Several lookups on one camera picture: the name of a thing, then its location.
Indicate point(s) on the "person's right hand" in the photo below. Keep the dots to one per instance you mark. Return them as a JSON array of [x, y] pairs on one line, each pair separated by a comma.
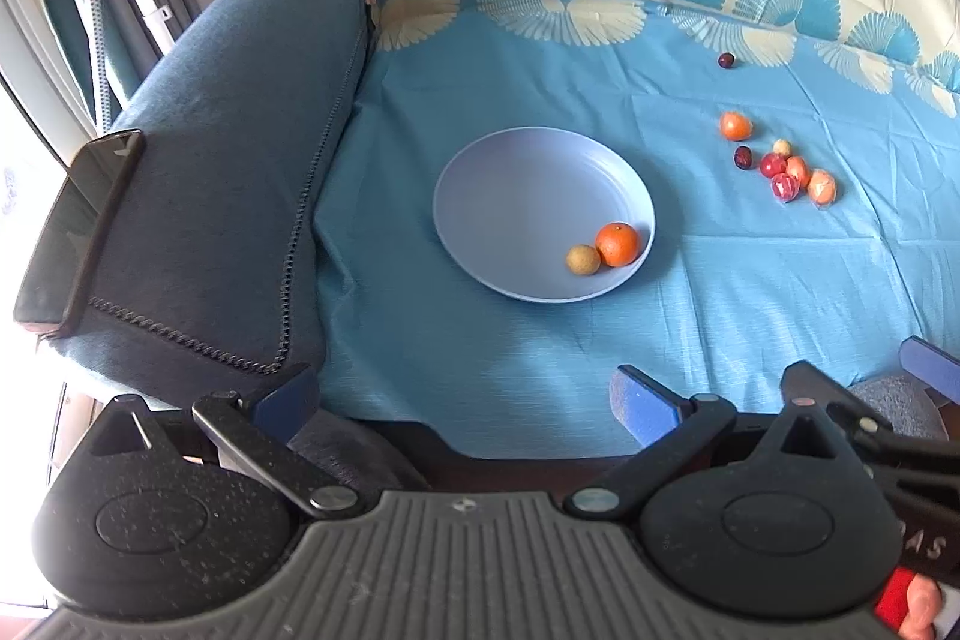
[[921, 610]]

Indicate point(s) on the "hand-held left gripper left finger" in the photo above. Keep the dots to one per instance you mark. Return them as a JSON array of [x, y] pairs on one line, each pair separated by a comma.
[[289, 398]]

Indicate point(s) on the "pale blue plate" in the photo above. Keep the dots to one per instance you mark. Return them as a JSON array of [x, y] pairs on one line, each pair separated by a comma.
[[525, 212]]

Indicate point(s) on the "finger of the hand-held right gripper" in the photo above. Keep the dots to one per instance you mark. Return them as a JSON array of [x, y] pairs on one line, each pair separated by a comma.
[[930, 359], [900, 442]]

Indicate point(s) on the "dark red date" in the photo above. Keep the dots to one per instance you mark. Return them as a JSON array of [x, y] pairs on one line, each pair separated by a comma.
[[742, 157]]

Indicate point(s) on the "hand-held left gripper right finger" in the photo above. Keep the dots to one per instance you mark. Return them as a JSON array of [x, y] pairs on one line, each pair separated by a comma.
[[646, 411]]

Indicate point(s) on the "blue fan-patterned cloth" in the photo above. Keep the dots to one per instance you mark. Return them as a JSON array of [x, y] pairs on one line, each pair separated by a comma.
[[750, 280]]

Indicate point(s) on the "blue fabric sofa armrest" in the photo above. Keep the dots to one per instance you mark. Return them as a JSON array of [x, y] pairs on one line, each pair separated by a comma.
[[240, 160]]

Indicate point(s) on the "large orange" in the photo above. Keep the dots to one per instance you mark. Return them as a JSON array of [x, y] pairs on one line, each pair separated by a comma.
[[616, 243]]

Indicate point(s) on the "black smartphone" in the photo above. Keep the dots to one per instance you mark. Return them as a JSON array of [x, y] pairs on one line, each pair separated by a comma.
[[67, 235]]

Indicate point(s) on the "small orange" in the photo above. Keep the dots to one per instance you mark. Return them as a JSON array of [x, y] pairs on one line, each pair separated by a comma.
[[823, 188], [797, 170], [735, 126]]

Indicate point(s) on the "small tan round fruit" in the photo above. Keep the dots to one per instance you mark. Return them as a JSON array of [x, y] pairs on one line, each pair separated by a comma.
[[782, 147], [583, 259]]

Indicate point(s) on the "red round fruit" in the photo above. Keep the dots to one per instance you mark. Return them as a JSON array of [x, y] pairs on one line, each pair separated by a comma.
[[784, 188], [771, 165]]

